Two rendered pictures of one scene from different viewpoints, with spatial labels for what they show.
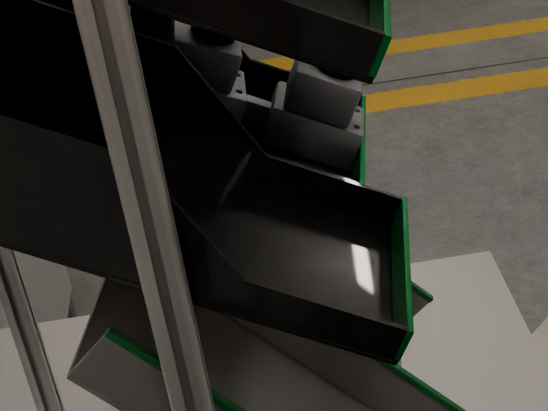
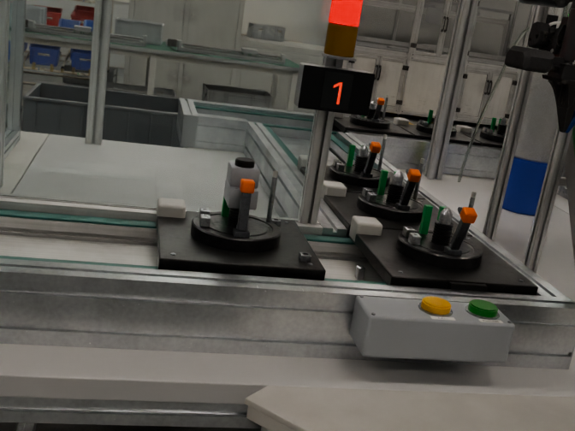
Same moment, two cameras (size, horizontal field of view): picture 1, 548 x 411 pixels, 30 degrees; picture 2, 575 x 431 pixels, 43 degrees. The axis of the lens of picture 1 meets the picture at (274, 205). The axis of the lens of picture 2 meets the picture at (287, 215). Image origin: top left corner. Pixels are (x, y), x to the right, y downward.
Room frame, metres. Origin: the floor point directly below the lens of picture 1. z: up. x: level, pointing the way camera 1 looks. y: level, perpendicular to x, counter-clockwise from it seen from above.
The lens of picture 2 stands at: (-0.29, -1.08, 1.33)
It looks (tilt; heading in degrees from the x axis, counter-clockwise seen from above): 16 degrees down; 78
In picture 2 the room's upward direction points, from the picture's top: 9 degrees clockwise
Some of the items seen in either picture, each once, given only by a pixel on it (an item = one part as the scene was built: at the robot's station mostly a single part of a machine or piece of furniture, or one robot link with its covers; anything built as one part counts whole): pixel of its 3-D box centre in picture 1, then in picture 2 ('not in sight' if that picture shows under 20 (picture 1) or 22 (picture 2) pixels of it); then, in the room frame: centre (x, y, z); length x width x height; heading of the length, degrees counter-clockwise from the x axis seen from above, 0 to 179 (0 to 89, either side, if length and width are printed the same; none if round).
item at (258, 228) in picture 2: not in sight; (235, 231); (-0.14, 0.01, 0.98); 0.14 x 0.14 x 0.02
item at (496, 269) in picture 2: not in sight; (442, 229); (0.20, 0.01, 1.01); 0.24 x 0.24 x 0.13; 1
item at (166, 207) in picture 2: not in sight; (170, 213); (-0.23, 0.11, 0.97); 0.05 x 0.05 x 0.04; 1
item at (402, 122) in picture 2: not in sight; (437, 120); (0.71, 1.36, 1.01); 0.24 x 0.24 x 0.13; 1
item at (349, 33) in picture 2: not in sight; (340, 40); (0.01, 0.13, 1.28); 0.05 x 0.05 x 0.05
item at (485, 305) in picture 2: not in sight; (482, 310); (0.19, -0.20, 0.96); 0.04 x 0.04 x 0.02
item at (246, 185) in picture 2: not in sight; (244, 203); (-0.14, -0.03, 1.04); 0.04 x 0.02 x 0.08; 91
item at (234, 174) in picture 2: not in sight; (241, 180); (-0.14, 0.02, 1.06); 0.08 x 0.04 x 0.07; 91
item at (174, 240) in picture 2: not in sight; (234, 242); (-0.14, 0.01, 0.96); 0.24 x 0.24 x 0.02; 1
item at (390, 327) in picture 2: not in sight; (430, 328); (0.12, -0.20, 0.93); 0.21 x 0.07 x 0.06; 1
